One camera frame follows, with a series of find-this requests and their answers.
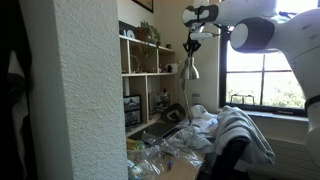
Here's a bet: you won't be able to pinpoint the black laptop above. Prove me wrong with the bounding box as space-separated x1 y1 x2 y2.
135 123 176 140

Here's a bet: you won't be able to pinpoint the black office chair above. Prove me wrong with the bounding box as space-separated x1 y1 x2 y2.
196 137 249 180

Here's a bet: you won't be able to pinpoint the clear plastic bag with toys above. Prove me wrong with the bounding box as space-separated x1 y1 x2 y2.
127 139 203 180

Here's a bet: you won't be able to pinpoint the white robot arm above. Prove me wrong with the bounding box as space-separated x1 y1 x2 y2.
182 0 320 165

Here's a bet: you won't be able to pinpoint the white baseball cap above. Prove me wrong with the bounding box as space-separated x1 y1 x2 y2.
191 105 215 120

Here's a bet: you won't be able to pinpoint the small red blue toy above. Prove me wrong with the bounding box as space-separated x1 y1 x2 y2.
168 159 173 171

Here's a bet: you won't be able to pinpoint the window with black frame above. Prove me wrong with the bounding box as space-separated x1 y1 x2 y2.
219 0 319 116

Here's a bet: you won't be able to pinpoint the potted green plant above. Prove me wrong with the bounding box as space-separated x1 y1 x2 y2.
134 20 161 46

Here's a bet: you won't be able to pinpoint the grey hooded sweatshirt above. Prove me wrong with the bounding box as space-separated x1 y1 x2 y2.
212 105 275 165

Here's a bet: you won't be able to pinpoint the wooden shelf unit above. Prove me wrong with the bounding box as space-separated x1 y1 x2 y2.
119 35 178 136

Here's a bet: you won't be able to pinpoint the grey crumpled cloth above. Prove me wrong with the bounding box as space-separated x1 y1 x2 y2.
167 126 215 153

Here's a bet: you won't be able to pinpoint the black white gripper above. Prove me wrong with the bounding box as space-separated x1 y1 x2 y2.
183 26 217 57

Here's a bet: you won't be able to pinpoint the black picture frames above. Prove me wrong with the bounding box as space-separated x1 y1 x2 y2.
123 95 142 127

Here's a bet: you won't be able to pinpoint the silver desk lamp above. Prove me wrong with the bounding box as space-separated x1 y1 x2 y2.
180 57 199 124

